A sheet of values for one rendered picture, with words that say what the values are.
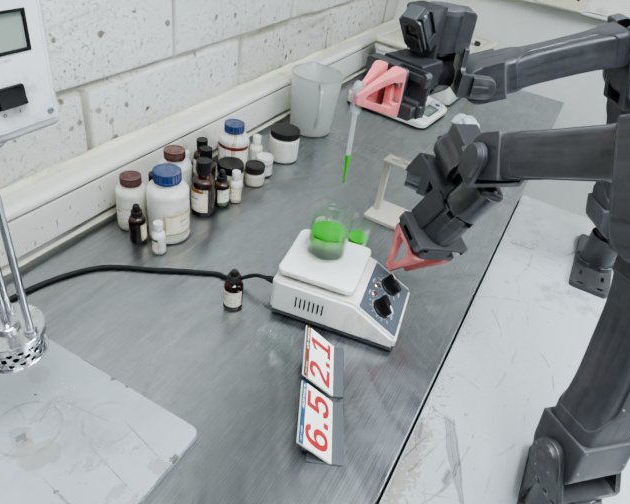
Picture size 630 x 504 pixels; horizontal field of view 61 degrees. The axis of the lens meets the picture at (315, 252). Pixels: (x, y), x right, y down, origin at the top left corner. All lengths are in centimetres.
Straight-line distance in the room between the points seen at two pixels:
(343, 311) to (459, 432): 23
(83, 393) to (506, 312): 67
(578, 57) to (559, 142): 33
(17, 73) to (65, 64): 54
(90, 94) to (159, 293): 35
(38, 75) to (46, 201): 53
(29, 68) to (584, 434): 57
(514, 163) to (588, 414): 28
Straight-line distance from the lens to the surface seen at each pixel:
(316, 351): 76
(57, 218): 96
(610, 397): 59
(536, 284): 108
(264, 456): 69
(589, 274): 115
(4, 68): 40
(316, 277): 78
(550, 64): 92
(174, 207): 93
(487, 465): 76
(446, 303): 95
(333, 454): 70
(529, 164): 64
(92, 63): 98
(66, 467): 69
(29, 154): 95
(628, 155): 52
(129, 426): 71
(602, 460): 64
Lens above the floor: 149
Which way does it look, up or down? 37 degrees down
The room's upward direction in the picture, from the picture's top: 10 degrees clockwise
